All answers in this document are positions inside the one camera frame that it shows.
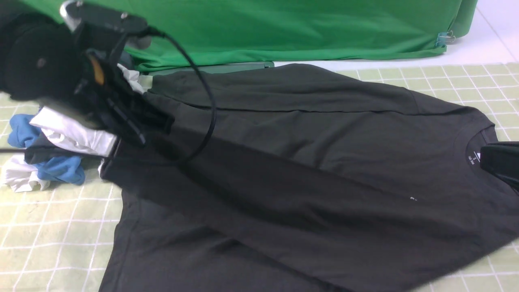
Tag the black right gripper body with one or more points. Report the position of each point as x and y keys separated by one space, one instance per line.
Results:
x=501 y=159

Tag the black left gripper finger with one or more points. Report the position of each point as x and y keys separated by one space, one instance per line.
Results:
x=151 y=116

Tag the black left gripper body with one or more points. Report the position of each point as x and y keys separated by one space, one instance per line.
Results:
x=102 y=100

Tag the dark gray long-sleeve shirt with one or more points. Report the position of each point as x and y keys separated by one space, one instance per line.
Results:
x=313 y=182

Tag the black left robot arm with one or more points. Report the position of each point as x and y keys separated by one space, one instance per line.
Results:
x=72 y=68

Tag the white crumpled shirt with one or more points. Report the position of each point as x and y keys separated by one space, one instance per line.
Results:
x=66 y=133

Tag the dark green metal bar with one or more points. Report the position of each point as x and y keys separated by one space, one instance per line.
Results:
x=216 y=69

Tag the blue crumpled garment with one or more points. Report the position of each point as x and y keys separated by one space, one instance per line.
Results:
x=21 y=176

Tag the green backdrop cloth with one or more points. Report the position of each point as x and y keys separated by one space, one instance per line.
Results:
x=236 y=31

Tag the teal binder clip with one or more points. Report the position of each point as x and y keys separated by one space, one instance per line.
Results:
x=445 y=38

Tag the light green checkered table mat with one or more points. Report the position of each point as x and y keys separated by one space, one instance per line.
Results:
x=60 y=239

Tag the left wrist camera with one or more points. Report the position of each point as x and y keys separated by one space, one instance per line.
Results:
x=80 y=14

